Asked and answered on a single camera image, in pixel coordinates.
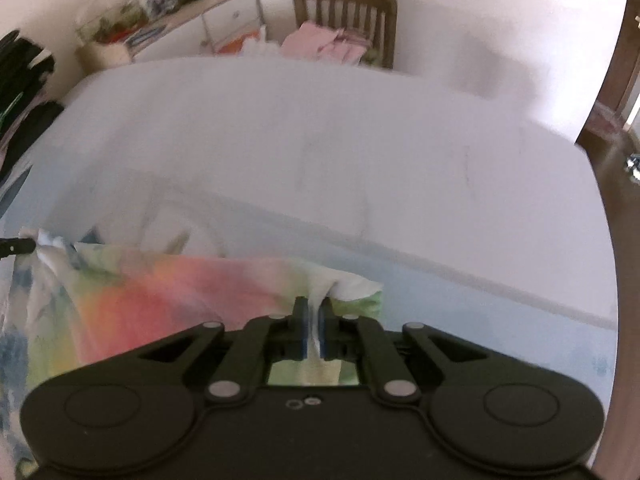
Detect white sideboard cabinet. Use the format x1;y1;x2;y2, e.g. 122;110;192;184
76;0;265;74

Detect black clothes pile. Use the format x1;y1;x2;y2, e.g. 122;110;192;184
1;29;64;180

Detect tie-dye colourful garment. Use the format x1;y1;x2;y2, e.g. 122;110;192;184
1;231;383;479

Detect blue patterned table mat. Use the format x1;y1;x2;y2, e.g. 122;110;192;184
1;162;617;405

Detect brown wooden chair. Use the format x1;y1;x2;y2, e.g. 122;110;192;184
293;0;398;70

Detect pink clothes on chair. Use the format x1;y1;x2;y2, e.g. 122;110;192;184
279;22;382;67

